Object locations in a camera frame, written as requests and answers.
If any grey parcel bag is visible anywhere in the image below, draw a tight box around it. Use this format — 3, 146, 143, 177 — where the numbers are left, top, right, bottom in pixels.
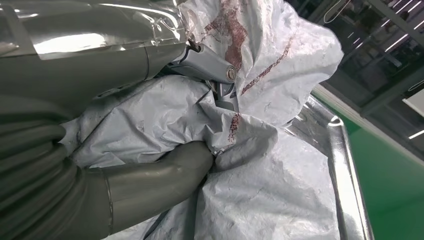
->
59, 0, 345, 240

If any green conveyor belt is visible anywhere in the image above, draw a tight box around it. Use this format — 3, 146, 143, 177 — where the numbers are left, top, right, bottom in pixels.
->
311, 84, 424, 240

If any steel scale tray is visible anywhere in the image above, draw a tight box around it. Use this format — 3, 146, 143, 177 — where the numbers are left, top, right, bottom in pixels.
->
284, 94, 375, 240

